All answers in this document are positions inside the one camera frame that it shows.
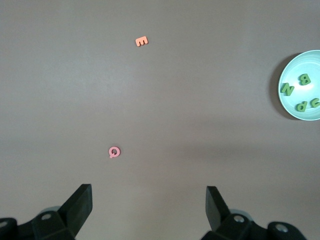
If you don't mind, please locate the green plate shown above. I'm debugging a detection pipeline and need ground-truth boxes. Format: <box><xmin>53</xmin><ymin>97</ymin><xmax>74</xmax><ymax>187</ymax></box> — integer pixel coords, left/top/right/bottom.
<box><xmin>278</xmin><ymin>49</ymin><xmax>320</xmax><ymax>121</ymax></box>

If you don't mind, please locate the brown table cover sheet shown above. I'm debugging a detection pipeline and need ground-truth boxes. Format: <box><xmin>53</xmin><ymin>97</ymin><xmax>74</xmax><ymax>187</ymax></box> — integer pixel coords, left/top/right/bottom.
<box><xmin>0</xmin><ymin>0</ymin><xmax>320</xmax><ymax>240</ymax></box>

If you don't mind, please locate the orange foam letter E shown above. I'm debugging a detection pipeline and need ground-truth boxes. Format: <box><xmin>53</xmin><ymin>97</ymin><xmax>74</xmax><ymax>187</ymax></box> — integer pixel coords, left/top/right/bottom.
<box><xmin>135</xmin><ymin>35</ymin><xmax>149</xmax><ymax>48</ymax></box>

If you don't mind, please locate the green foam letter p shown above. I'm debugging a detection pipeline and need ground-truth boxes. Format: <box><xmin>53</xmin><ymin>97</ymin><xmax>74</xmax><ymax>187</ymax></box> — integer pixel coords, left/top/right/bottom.
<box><xmin>295</xmin><ymin>100</ymin><xmax>309</xmax><ymax>113</ymax></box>

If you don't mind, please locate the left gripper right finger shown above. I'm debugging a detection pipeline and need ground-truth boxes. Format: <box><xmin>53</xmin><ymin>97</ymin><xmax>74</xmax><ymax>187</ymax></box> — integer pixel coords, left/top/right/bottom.
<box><xmin>201</xmin><ymin>185</ymin><xmax>308</xmax><ymax>240</ymax></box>

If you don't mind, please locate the green foam letter B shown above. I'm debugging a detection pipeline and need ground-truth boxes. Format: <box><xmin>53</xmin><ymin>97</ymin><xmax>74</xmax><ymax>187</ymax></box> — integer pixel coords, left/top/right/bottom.
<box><xmin>297</xmin><ymin>73</ymin><xmax>312</xmax><ymax>87</ymax></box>

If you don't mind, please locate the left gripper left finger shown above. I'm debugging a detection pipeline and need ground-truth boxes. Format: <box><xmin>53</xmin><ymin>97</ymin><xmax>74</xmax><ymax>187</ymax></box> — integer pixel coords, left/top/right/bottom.
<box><xmin>0</xmin><ymin>184</ymin><xmax>94</xmax><ymax>240</ymax></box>

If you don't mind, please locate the pink foam letter Q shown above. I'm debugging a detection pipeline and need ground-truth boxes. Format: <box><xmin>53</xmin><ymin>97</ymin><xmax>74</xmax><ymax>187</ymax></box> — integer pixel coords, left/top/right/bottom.
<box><xmin>108</xmin><ymin>146</ymin><xmax>121</xmax><ymax>159</ymax></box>

